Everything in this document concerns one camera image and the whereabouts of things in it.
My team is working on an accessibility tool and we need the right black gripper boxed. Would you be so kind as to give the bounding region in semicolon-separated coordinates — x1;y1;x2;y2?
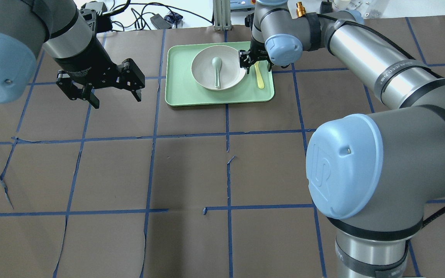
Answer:
238;41;273;75

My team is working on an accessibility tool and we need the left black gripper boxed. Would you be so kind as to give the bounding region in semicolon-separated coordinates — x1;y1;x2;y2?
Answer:
55;39;145;109

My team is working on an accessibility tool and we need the yellow plastic fork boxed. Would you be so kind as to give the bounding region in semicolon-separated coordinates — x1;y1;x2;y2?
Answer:
254;61;265;90

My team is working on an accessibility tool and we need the white round plate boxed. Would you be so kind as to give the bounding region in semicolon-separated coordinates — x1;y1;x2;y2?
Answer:
190;45;246;90

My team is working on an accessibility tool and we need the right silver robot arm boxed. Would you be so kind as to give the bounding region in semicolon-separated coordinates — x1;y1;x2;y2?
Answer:
239;0;445;278

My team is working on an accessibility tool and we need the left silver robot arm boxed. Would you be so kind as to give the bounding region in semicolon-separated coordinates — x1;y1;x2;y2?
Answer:
0;0;145;109

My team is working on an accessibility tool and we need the light green plastic spoon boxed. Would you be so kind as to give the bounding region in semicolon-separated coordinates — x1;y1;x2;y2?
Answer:
211;56;223;89

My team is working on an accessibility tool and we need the light green tray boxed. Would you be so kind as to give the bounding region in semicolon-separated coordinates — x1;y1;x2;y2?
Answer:
165;42;274;106

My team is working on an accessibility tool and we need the gold cylindrical tool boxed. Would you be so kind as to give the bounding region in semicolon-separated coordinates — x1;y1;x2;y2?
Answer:
296;1;307;18

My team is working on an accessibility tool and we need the black power adapter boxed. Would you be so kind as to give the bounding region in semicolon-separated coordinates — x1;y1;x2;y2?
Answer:
150;14;172;30

